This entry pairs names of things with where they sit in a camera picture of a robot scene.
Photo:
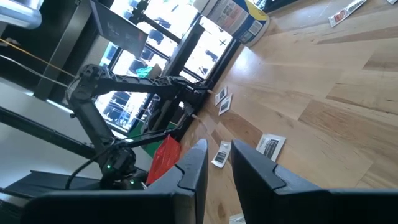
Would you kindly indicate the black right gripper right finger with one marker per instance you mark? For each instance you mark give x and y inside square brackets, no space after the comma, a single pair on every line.
[280,202]

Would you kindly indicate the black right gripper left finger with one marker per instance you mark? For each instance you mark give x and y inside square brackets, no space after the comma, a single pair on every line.
[174,205]

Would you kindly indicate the white packet with black print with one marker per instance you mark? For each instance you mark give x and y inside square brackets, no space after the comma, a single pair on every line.
[221,154]
[392,1]
[221,95]
[225,104]
[270,147]
[237,218]

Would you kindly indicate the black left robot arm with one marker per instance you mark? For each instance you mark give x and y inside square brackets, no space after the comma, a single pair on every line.
[140,84]

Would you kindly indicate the red plastic mesh basket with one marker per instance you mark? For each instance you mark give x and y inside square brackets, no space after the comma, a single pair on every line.
[163,158]

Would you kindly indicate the flat panel monitor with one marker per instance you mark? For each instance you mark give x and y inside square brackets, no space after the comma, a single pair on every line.
[119,29]

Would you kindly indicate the white wipes canister blue label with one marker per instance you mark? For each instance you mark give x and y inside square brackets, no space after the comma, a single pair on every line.
[236,18]

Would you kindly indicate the white packet with red print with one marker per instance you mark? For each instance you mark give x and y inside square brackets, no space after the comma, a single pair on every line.
[346,12]

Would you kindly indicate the silver ventilation duct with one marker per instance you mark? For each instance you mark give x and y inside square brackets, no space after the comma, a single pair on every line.
[18,12]

